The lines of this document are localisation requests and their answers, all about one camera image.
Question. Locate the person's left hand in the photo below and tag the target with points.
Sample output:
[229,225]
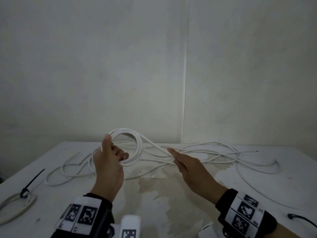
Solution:
[109,166]

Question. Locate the person's right hand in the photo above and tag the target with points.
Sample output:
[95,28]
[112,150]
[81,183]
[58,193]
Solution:
[198,175]

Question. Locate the black plastic zip tie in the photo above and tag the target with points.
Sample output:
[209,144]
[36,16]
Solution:
[34,179]

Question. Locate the bunch of black zip ties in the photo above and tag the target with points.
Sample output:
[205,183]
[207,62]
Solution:
[291,216]

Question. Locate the person's right forearm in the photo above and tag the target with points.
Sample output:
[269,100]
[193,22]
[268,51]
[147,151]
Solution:
[282,233]

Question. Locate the person's left forearm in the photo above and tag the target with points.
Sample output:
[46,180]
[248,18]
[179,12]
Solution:
[106,192]

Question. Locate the black left wristband white markers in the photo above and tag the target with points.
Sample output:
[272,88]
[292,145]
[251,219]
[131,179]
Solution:
[81,215]

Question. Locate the black metal shelf rack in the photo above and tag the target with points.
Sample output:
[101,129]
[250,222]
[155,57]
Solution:
[1,177]

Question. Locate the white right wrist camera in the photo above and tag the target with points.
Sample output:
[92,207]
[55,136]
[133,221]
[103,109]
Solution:
[206,230]

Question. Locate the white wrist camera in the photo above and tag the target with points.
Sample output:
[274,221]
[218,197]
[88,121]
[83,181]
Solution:
[206,230]
[130,223]

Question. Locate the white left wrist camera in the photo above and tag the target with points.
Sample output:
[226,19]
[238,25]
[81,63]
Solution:
[130,223]

